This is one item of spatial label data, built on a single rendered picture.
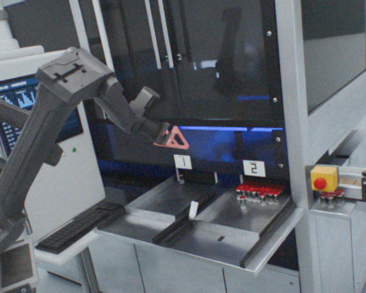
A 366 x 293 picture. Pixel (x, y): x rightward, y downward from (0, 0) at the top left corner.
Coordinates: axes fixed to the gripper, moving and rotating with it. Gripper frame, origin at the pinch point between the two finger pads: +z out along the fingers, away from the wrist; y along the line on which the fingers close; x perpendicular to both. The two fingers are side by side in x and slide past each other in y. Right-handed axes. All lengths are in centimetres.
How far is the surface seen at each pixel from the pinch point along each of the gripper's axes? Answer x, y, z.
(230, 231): 16.3, -1.3, 29.6
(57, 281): 103, 173, 25
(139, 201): 23, 44, 10
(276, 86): -33.7, -3.4, 18.9
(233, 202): 5.5, 20.0, 37.2
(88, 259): 63, 91, 15
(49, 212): 46, 64, -17
